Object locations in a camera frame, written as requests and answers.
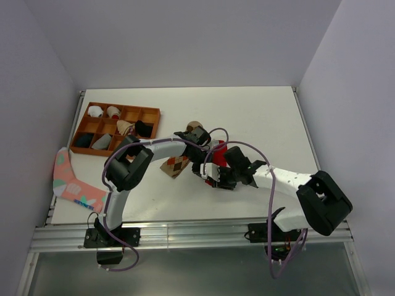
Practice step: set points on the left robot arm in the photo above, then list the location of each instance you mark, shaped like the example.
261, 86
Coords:
126, 166

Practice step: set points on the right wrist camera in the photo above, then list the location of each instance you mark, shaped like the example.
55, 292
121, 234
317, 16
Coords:
210, 170

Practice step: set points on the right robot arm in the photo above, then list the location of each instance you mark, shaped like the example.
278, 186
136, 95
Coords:
322, 204

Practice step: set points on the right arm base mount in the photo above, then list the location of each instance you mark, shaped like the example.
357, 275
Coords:
258, 233

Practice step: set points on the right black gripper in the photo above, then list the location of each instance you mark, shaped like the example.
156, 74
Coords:
222, 184

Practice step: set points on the brown argyle sock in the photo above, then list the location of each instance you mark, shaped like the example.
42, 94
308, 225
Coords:
173, 166

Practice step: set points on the beige red rolled sock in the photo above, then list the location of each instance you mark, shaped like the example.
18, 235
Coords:
113, 112

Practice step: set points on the orange compartment tray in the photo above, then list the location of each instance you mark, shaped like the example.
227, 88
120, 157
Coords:
106, 125

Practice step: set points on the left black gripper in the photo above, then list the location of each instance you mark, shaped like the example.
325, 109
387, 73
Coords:
195, 169

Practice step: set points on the pink patterned sock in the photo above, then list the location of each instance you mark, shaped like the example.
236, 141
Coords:
66, 185

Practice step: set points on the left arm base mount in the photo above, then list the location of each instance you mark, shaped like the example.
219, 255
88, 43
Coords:
109, 250

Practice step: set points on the grey rolled sock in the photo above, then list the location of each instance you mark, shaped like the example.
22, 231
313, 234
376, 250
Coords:
102, 143

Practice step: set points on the white rolled sock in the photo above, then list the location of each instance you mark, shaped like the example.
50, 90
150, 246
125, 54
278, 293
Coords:
95, 111

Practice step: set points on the dark teal rolled sock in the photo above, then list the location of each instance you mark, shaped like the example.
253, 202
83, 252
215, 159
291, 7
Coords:
84, 140

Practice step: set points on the aluminium frame rail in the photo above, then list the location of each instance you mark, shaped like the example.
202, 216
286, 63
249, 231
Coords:
153, 235

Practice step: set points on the black rolled sock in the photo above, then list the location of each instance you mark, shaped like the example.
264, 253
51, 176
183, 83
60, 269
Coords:
143, 130

